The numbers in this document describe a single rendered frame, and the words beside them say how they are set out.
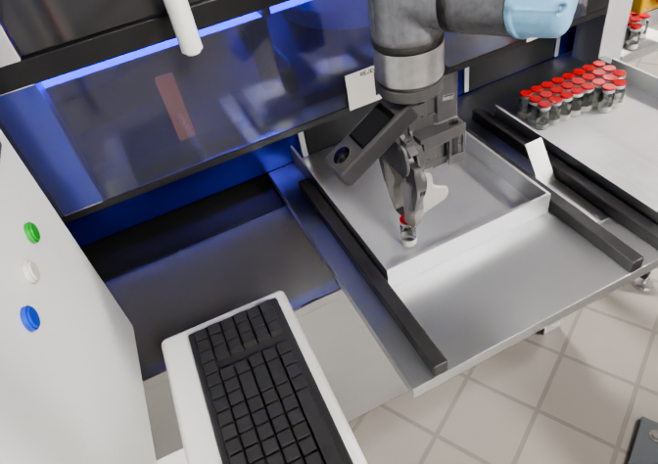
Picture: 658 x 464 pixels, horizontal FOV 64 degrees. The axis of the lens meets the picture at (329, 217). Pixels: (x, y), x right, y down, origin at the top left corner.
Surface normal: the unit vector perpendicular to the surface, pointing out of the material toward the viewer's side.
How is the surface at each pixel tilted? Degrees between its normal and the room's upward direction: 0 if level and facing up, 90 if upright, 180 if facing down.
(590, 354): 0
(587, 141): 0
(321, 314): 90
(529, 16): 99
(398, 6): 94
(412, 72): 91
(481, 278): 0
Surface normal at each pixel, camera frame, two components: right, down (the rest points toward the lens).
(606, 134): -0.15, -0.73
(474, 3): -0.50, 0.56
